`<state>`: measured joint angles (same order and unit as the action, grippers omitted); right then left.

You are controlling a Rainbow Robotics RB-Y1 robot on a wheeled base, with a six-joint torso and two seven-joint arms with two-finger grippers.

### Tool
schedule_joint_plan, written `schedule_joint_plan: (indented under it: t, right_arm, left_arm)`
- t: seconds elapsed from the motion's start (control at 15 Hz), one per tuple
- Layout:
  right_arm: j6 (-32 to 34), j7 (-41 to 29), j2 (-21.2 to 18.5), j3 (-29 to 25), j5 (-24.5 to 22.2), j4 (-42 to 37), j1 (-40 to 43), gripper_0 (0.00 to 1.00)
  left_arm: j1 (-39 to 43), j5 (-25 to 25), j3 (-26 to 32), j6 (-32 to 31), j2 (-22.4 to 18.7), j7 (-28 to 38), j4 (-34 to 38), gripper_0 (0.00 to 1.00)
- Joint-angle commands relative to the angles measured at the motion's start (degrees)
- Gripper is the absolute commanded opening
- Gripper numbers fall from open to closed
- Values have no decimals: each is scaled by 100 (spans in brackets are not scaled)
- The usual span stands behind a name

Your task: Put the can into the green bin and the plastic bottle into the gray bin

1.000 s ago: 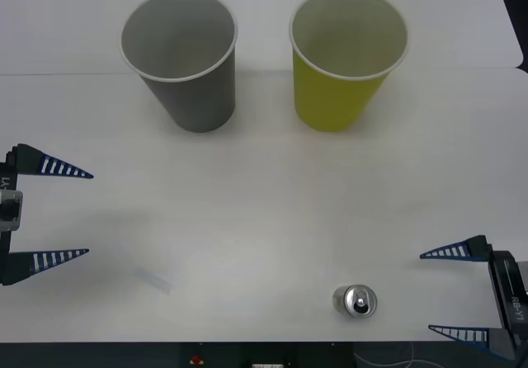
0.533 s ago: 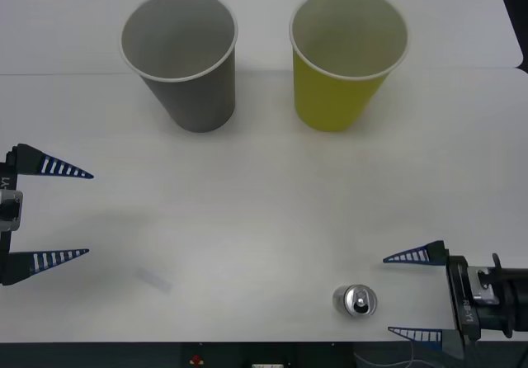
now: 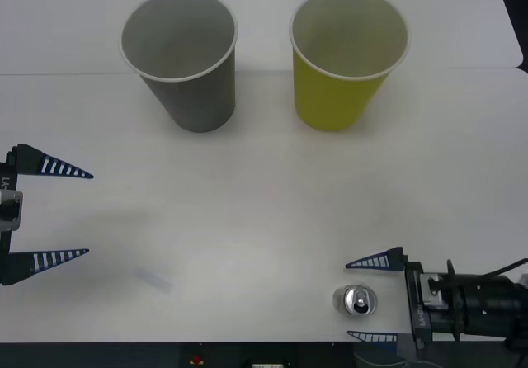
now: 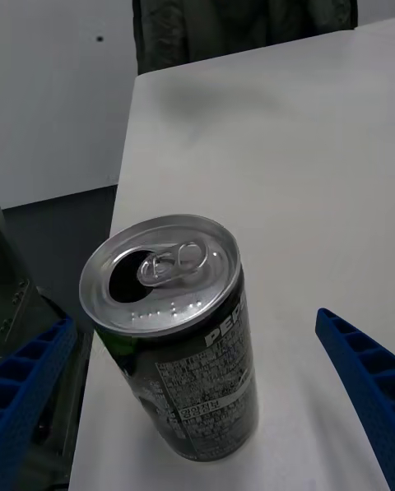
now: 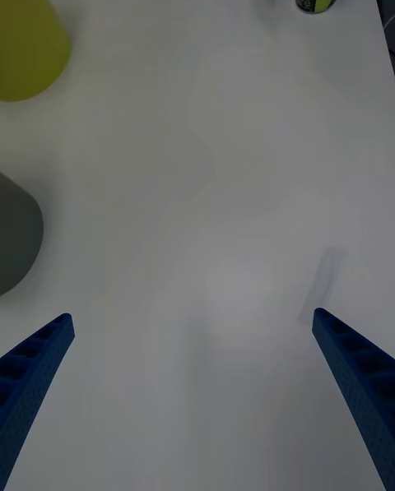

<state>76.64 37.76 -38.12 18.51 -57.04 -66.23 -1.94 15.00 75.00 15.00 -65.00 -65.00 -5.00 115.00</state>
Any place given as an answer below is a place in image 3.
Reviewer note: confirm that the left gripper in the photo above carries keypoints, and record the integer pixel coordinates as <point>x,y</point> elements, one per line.
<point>7,176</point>

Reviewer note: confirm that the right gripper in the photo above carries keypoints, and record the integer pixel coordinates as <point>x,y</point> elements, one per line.
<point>418,322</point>

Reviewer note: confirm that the silver drink can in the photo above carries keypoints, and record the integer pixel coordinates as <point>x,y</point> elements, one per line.
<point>355,301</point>

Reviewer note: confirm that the grey plastic bin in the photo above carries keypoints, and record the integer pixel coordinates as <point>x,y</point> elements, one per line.
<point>194,100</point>

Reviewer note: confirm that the red button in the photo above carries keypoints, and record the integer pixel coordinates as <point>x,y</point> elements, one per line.
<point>196,360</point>

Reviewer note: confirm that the yellow-green plastic bin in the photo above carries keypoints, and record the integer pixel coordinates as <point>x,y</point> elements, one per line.
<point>330,104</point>

